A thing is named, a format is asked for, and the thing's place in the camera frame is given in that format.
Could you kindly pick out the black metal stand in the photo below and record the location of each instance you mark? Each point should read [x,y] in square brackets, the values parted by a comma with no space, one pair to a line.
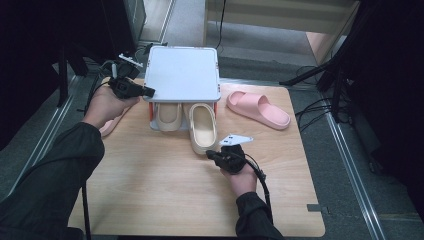
[62,83]

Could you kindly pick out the wooden cabinet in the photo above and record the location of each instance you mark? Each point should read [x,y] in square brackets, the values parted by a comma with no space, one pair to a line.
[283,16]

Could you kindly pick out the grey tape strip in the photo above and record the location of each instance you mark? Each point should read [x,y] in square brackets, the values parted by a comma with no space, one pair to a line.
[313,207]

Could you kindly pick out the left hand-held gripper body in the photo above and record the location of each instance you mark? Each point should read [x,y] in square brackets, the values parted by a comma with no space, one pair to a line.
[125,87]

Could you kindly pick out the pink slipper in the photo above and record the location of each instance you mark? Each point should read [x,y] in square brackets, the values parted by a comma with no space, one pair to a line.
[260,108]
[108,126]

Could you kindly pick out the metal floor rail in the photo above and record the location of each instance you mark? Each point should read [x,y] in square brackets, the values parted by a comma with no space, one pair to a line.
[55,118]
[353,173]

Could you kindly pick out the person's right hand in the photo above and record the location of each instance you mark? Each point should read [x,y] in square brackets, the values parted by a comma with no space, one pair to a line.
[243,181]

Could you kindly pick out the dark curtain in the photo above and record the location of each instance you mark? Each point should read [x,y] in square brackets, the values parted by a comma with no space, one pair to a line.
[393,83]

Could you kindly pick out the white two-tier shoe rack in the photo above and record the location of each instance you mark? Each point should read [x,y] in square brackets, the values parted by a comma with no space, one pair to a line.
[181,73]

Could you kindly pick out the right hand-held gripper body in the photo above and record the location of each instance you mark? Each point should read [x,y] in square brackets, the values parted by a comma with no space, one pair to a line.
[233,160]

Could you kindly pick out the black tripod stand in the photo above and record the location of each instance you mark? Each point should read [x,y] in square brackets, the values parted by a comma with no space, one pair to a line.
[310,74]

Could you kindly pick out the person's left hand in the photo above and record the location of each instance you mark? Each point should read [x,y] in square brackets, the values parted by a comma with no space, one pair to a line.
[103,106]

